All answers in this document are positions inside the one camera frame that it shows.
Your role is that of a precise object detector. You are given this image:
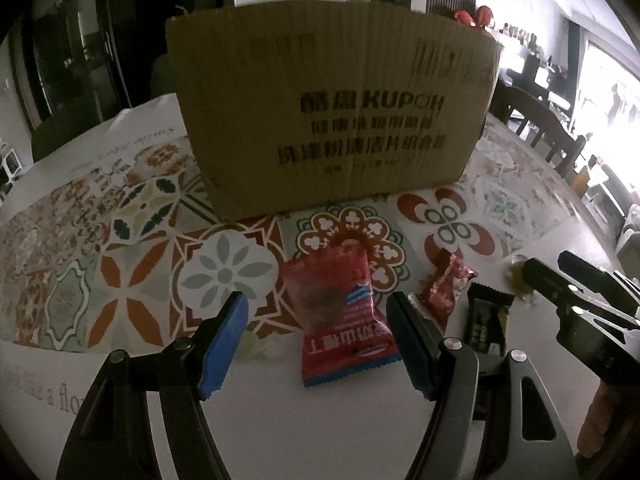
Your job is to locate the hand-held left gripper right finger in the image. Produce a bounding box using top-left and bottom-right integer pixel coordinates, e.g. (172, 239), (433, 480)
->
(386, 292), (581, 480)

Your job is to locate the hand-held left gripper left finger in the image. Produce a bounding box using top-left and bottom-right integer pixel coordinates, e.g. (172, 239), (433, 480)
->
(55, 291), (249, 480)

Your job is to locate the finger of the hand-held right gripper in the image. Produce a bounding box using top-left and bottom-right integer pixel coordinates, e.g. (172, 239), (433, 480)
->
(522, 257), (640, 332)
(557, 250), (640, 311)

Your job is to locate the large red snack packet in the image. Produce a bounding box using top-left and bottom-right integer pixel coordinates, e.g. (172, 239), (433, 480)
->
(283, 241), (404, 389)

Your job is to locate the brown cardboard box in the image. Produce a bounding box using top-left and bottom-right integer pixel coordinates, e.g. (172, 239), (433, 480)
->
(165, 0), (503, 223)

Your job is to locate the person's right hand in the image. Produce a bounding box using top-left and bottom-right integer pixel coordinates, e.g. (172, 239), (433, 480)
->
(575, 379), (622, 462)

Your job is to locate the yellow clear candy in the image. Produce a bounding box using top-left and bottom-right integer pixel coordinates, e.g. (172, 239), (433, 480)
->
(507, 255), (539, 307)

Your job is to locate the small clear wrapper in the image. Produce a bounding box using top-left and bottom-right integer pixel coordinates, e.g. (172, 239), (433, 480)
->
(237, 332), (282, 359)

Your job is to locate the small red snack packet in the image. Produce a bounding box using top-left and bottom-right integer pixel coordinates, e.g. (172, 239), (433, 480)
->
(417, 252), (479, 317)

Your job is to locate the black snack packet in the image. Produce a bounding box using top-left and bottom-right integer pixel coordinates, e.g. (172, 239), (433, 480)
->
(462, 282), (516, 359)

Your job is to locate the patterned tablecloth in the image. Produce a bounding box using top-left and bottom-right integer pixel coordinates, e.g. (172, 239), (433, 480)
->
(0, 94), (640, 480)

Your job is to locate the dark wooden chair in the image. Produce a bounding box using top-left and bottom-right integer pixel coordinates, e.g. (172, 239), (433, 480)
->
(492, 85), (587, 177)

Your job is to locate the red foil balloon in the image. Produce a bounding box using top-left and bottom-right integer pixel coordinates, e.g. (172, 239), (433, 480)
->
(452, 5), (497, 29)

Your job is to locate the dark sliding glass door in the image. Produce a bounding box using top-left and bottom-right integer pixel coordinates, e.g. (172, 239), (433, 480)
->
(9, 0), (127, 132)

